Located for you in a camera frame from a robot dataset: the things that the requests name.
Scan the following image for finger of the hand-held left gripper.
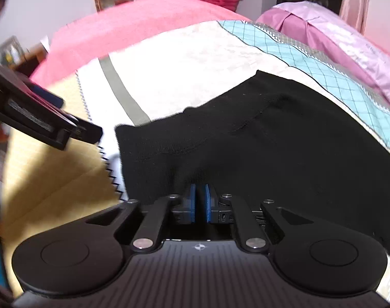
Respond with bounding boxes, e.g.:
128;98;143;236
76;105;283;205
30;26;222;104
68;115;104;145

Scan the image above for patterned bedspread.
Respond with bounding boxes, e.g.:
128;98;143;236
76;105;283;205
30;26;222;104
2;20;390;305

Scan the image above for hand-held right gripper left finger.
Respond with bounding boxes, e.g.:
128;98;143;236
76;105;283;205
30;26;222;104
86;184;197;253

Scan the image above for wooden nightstand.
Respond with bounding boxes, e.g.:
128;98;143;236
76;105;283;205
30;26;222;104
14;43;49;77

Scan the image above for picture frame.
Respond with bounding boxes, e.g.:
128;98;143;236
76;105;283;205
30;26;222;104
0;36;24;63

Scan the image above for pink curtain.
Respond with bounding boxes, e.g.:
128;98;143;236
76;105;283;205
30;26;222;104
339;0;373;34

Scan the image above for pink fleece blanket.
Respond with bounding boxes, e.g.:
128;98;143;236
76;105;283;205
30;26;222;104
30;0;251;87

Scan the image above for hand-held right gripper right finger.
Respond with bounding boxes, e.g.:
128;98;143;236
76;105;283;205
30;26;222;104
204;184;315;253

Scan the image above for black pants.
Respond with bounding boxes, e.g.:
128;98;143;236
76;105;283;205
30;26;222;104
114;70;390;265

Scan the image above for pink satin pillow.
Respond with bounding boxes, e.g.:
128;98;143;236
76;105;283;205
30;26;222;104
256;1;390;106

